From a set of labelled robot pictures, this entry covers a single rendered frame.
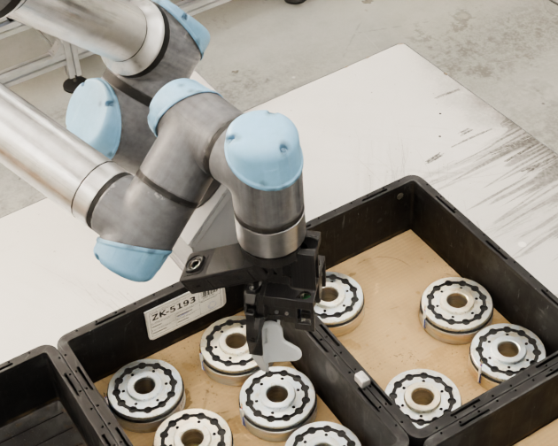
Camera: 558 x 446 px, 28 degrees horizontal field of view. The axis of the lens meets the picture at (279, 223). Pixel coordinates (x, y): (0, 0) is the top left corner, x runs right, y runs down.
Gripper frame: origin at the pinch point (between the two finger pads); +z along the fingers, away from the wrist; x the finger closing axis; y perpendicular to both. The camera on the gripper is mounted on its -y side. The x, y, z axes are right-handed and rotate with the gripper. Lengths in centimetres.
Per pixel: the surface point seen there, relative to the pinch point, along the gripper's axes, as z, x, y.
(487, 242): 10.1, 30.5, 24.9
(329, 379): 11.4, 4.2, 6.9
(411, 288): 18.9, 27.6, 14.7
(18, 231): 33, 40, -57
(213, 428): 13.7, -4.5, -6.7
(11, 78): 97, 153, -119
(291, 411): 14.0, 0.0, 2.6
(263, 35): 112, 204, -55
